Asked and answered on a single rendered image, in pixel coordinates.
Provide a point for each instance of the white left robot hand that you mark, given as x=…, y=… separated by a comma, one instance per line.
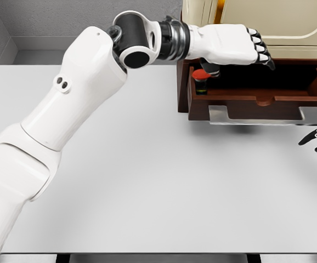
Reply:
x=229, y=43

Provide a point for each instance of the red button switch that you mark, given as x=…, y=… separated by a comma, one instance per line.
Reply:
x=200, y=82

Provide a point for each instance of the brown wooden drawer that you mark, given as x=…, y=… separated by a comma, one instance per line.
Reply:
x=257, y=101

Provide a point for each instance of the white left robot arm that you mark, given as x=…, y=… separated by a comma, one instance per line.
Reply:
x=73, y=90

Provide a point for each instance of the cream cabinet with brown base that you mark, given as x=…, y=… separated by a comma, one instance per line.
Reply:
x=271, y=27

